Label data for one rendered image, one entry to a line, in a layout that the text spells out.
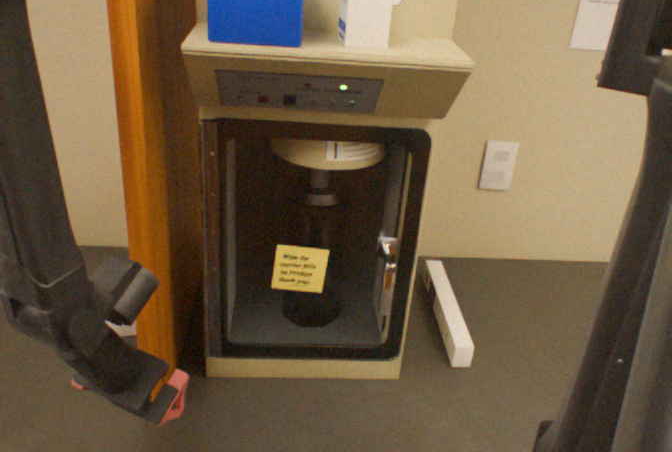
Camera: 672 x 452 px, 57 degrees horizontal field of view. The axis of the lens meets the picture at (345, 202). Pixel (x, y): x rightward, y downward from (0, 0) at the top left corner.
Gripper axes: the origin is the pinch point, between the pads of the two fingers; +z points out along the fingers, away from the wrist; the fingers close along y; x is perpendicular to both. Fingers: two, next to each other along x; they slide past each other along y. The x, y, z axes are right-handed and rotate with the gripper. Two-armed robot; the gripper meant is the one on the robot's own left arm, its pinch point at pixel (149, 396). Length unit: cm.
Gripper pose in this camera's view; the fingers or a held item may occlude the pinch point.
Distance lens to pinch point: 89.7
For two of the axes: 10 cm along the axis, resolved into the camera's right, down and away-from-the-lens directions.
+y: -9.0, -2.6, 3.5
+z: 1.4, 5.9, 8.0
